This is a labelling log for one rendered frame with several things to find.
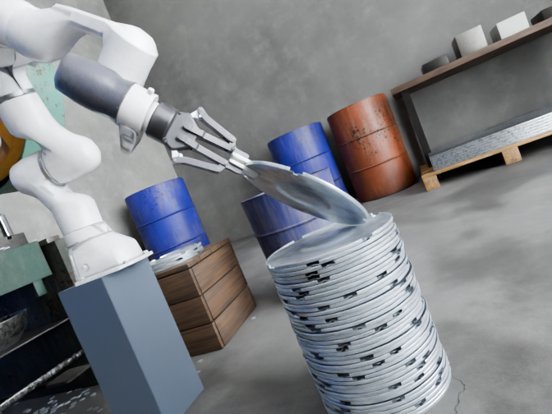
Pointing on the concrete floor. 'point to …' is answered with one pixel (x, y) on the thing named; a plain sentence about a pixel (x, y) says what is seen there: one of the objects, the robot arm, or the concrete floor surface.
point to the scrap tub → (281, 219)
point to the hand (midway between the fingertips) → (245, 165)
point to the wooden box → (207, 297)
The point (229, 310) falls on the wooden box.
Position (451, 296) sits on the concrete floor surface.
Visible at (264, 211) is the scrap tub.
